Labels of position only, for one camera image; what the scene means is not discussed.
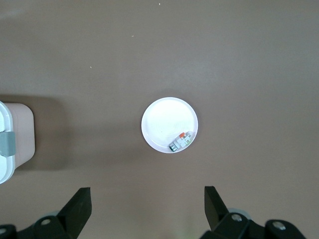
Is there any brown table mat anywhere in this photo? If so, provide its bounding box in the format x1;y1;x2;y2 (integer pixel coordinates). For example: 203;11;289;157
0;0;319;239

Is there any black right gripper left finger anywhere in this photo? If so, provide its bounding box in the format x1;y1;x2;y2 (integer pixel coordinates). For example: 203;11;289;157
0;187;93;239

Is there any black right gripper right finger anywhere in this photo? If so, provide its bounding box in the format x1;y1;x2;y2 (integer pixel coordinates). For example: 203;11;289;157
200;186;307;239

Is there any white round plate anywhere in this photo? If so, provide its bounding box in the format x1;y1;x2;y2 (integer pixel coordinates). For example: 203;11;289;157
141;97;199;153

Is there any pink storage box white lid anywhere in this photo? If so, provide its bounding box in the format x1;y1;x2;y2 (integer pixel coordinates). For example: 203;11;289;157
0;101;35;185

